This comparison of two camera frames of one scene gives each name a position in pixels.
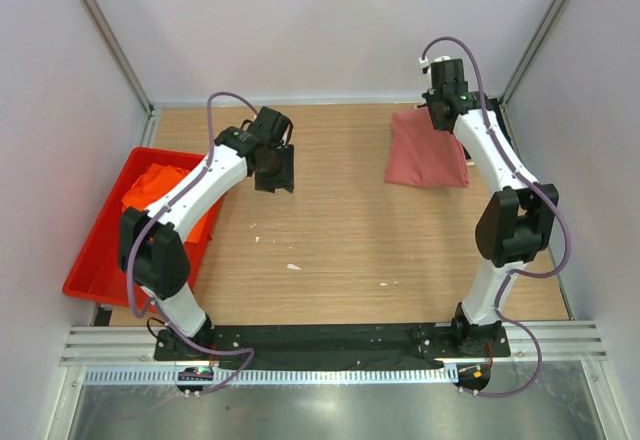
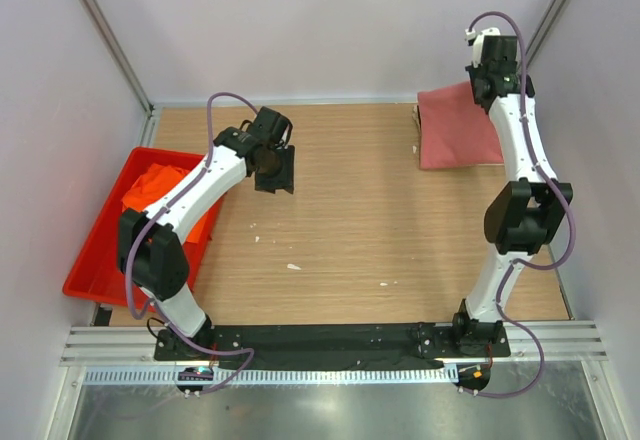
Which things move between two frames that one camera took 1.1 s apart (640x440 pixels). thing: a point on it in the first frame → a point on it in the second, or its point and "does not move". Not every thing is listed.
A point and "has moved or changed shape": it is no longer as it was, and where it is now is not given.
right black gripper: x=432 y=95 → x=498 y=49
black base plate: x=332 y=342 does not move
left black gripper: x=282 y=170 does not move
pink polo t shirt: x=420 y=155 has moved or changed shape
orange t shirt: x=152 y=184 does not move
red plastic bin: x=96 y=274 does not move
